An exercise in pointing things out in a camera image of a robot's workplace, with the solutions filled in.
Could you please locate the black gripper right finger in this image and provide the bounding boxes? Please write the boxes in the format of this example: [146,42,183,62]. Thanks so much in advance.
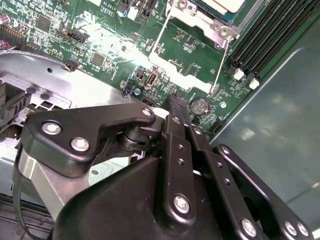
[176,94,315,240]

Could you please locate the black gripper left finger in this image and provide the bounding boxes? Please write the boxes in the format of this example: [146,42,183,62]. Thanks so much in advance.
[21,93,200,227]

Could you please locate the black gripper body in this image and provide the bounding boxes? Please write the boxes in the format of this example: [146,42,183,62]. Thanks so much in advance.
[51,158,237,240]

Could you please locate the metal socket cover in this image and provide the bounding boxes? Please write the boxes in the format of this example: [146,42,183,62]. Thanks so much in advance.
[148,6,230,94]

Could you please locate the silver CPU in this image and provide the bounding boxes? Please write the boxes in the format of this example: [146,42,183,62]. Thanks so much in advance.
[197,0,250,27]

